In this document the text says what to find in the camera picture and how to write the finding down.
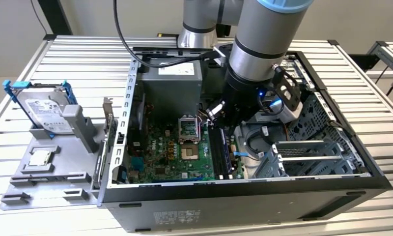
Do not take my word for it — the metal disk bay with rails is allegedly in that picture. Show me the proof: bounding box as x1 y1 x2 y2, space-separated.
251 139 363 180

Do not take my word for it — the hard disk in blue carrier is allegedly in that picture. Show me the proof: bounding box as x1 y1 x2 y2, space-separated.
1 78 78 138

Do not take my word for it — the orange data wire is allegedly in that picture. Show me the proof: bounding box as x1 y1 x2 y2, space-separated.
281 122 291 143

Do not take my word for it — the black RAM slot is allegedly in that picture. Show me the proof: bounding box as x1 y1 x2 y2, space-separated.
207 124 223 180
218 127 235 180

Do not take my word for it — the black case fan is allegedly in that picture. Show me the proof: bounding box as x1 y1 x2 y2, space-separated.
126 97 147 158

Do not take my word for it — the grey power supply unit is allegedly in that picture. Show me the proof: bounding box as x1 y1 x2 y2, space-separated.
139 58 203 119

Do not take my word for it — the metal socket cover frame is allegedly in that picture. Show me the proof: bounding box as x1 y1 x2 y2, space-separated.
177 117 201 145

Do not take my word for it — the blue board connector block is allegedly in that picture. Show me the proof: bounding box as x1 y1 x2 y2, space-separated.
127 157 145 171

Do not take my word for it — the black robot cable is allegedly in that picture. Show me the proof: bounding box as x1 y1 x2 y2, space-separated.
113 0 218 69

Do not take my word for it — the black grey PC case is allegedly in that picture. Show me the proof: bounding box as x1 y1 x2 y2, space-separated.
95 46 393 233

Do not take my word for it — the CPU socket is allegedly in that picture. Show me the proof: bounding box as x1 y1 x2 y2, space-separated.
179 145 201 161

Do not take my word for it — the silver CPU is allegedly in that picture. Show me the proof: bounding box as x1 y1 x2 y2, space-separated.
27 149 53 166

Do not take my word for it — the RAM stick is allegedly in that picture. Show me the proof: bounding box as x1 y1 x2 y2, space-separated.
10 174 86 182
219 126 234 173

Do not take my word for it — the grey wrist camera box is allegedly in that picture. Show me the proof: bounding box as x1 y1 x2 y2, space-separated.
267 98 305 123

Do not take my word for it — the black wire with white labels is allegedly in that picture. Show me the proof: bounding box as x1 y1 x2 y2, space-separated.
243 126 273 160

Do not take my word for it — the blue expansion slot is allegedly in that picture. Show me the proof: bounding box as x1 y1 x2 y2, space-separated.
151 176 203 184

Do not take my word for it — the green motherboard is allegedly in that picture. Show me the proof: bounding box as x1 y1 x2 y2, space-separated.
125 120 246 184

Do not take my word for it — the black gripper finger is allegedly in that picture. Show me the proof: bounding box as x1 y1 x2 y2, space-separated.
229 114 251 129
205 99 229 127

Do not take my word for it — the black table bracket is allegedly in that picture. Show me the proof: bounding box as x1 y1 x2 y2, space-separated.
346 54 381 72

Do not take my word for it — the yellow black white wire bundle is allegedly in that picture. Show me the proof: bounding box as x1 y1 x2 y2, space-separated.
197 107 214 124

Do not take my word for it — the graphics card with metal bracket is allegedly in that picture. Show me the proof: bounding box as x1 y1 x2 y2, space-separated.
101 97 118 148

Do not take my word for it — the black frame post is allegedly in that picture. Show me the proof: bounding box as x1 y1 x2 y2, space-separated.
38 0 73 41

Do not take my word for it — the grey metal disk bay cage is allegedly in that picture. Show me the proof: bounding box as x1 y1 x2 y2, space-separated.
245 55 314 124

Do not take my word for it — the grey parts rack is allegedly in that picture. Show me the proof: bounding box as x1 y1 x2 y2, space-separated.
0 103 118 211

